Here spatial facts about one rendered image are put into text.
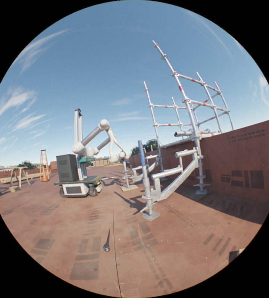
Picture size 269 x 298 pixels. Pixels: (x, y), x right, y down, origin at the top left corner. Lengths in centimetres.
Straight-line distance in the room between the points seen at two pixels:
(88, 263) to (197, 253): 64
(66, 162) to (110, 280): 183
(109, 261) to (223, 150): 137
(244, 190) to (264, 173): 28
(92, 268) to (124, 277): 20
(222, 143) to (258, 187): 63
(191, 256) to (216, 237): 22
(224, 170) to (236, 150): 27
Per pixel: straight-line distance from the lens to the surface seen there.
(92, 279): 73
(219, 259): 74
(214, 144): 127
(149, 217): 106
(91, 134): 159
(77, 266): 81
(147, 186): 91
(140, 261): 72
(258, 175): 115
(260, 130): 109
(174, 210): 112
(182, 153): 108
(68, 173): 200
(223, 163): 125
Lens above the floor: 62
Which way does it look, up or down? 4 degrees up
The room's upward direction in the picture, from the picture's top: 9 degrees counter-clockwise
